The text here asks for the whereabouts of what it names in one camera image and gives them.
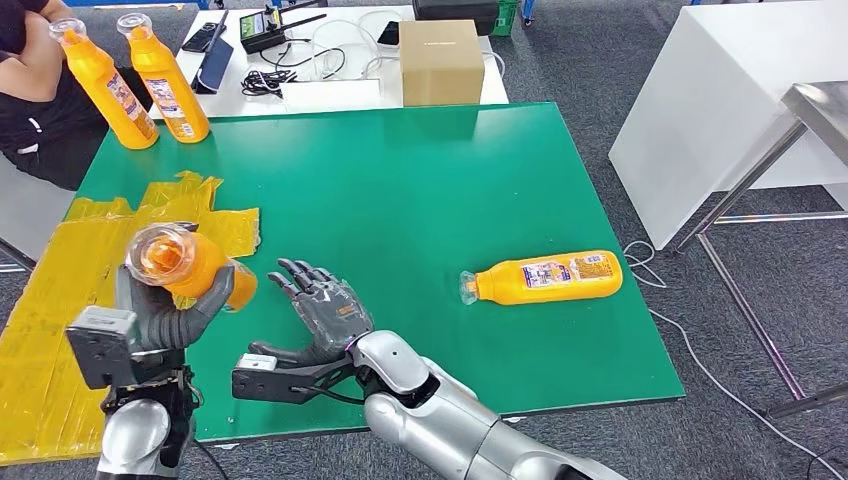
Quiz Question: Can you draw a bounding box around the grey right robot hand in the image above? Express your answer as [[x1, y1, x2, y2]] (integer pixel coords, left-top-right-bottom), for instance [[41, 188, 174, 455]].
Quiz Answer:
[[248, 258, 376, 369]]

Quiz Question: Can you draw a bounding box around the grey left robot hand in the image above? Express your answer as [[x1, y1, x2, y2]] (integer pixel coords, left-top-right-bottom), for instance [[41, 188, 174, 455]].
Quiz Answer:
[[115, 261, 236, 354]]

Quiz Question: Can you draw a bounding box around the orange detergent bottle clear cap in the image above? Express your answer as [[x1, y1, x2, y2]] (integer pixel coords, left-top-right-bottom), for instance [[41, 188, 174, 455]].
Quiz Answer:
[[116, 13, 212, 144], [124, 221, 260, 314], [458, 250, 625, 307], [48, 17, 161, 151]]

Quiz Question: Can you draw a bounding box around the black phone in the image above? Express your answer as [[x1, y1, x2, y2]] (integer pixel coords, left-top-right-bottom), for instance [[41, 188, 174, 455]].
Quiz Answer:
[[180, 21, 219, 54]]

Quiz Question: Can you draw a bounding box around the yellow tape patch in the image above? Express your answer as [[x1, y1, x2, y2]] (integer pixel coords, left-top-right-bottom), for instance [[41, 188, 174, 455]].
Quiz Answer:
[[0, 170, 262, 465]]

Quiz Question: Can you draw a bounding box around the white bench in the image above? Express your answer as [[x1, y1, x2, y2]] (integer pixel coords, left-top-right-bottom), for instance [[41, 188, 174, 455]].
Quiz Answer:
[[0, 153, 77, 274]]

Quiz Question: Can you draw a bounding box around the person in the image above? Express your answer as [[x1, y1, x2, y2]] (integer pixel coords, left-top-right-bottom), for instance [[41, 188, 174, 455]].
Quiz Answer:
[[0, 0, 155, 192]]

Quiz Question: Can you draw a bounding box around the white table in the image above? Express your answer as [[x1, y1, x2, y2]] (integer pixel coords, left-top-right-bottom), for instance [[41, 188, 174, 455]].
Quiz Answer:
[[146, 5, 510, 122]]

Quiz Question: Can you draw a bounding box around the dark blue tablet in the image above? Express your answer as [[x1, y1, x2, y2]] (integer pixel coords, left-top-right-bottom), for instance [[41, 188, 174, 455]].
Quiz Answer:
[[190, 9, 235, 96]]

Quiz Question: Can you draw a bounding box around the brown cardboard box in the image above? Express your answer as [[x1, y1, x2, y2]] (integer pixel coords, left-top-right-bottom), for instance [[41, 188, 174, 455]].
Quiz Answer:
[[398, 19, 486, 109]]

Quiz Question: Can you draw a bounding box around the black device with antennas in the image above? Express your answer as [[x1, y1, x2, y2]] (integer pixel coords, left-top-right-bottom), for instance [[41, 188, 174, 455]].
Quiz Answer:
[[239, 0, 329, 56]]

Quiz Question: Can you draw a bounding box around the black case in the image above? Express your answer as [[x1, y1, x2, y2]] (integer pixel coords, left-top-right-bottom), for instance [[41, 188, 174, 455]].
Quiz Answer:
[[411, 0, 499, 38]]

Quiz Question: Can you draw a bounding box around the green crate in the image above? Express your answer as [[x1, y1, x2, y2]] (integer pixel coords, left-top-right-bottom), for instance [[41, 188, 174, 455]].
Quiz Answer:
[[491, 0, 521, 38]]

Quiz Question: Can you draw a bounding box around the white cabinet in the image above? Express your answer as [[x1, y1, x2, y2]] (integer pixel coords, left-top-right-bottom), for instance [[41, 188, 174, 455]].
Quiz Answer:
[[608, 0, 848, 252]]

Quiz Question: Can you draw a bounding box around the steel table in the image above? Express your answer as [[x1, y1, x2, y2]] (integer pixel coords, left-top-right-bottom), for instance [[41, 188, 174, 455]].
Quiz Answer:
[[675, 80, 848, 420]]

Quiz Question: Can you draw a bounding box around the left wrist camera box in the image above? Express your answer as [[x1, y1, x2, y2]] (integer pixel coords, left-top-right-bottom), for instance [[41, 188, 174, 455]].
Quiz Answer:
[[64, 305, 140, 391]]

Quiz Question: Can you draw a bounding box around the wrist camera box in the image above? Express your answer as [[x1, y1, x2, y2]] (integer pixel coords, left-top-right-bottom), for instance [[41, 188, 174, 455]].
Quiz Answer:
[[64, 305, 140, 391], [231, 352, 359, 405]]

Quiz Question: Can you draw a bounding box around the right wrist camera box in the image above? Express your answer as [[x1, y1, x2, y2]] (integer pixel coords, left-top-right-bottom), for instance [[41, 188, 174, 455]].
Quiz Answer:
[[231, 352, 359, 405]]

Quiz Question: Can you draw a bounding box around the black cable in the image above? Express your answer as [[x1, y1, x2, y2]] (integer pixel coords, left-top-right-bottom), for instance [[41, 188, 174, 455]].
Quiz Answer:
[[240, 38, 348, 101]]

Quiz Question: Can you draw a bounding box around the white floor cable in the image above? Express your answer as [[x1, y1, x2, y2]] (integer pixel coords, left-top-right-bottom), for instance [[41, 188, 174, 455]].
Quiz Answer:
[[622, 239, 848, 480]]

